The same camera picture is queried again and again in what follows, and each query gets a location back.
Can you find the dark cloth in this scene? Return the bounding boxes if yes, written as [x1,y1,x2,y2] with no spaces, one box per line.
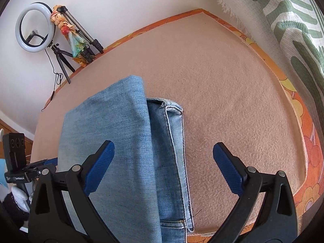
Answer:
[0,192,29,230]

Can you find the colourful knotted scarf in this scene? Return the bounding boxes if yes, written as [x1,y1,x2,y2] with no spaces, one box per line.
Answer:
[50,4,88,59]

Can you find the green white striped blanket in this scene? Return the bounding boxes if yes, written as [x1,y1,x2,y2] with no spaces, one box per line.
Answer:
[204,0,324,137]

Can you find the orange floral bed sheet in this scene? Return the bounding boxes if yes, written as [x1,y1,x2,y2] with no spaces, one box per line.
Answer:
[42,8,324,239]

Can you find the black folded tripod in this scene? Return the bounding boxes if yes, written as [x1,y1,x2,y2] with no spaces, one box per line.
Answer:
[80,45,96,63]

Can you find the white cloth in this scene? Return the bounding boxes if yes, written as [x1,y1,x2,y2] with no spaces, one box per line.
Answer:
[10,187,31,212]

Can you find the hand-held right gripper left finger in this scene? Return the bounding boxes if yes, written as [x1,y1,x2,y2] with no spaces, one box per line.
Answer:
[28,140,119,243]

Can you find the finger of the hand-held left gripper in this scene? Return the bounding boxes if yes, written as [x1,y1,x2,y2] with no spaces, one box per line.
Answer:
[30,158,59,169]

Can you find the black ring light cable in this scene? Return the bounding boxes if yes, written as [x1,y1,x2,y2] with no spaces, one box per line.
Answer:
[41,48,64,112]

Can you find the black mini tripod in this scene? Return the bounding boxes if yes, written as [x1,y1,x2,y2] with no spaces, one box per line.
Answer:
[46,43,76,85]

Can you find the white ring light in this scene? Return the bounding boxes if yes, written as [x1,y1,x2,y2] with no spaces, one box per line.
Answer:
[15,2,54,54]

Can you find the grey tripod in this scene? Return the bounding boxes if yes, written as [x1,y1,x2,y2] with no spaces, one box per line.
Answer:
[57,5,105,54]

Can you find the blue denim pants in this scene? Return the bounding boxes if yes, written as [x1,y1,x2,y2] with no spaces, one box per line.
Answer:
[57,75,196,243]

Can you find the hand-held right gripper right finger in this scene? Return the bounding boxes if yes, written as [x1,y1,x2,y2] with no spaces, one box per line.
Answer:
[202,142,298,243]

